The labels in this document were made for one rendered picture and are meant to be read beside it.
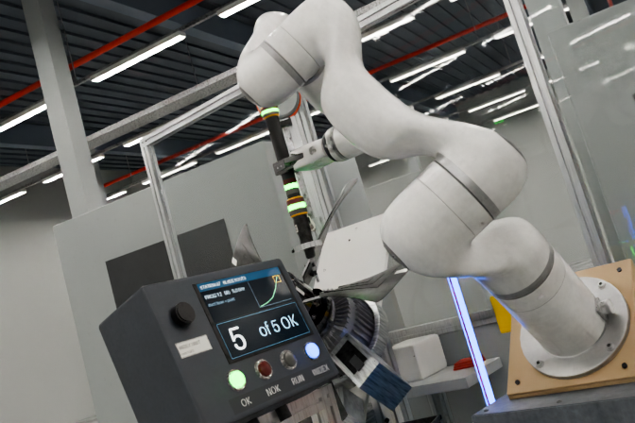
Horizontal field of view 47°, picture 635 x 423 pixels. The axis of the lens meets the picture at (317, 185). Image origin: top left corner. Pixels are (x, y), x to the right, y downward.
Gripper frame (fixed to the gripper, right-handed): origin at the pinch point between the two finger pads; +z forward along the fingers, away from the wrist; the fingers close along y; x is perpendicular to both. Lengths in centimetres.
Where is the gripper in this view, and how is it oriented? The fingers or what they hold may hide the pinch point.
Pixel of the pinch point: (286, 167)
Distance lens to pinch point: 179.6
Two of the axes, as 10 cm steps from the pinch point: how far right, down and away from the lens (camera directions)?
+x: -2.8, -9.5, 1.5
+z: -7.5, 3.1, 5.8
